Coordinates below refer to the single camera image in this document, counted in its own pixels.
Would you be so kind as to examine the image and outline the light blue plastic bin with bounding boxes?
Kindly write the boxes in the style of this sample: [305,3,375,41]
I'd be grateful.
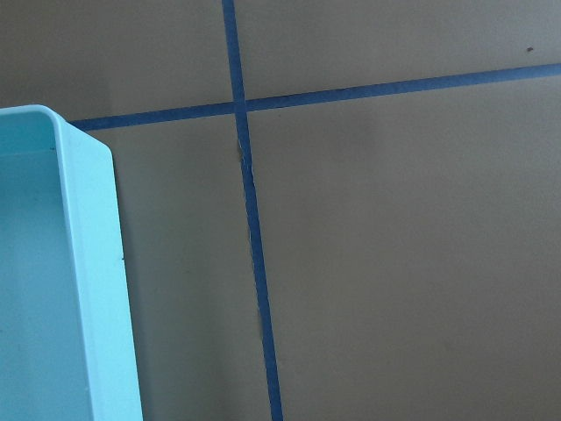
[1,105,143,420]

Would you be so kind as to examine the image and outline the long blue tape strip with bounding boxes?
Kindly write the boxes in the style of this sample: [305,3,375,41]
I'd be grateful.
[222,1,284,420]

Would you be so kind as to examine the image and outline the crossing blue tape strip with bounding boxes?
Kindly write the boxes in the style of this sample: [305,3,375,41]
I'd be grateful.
[71,63,560,132]

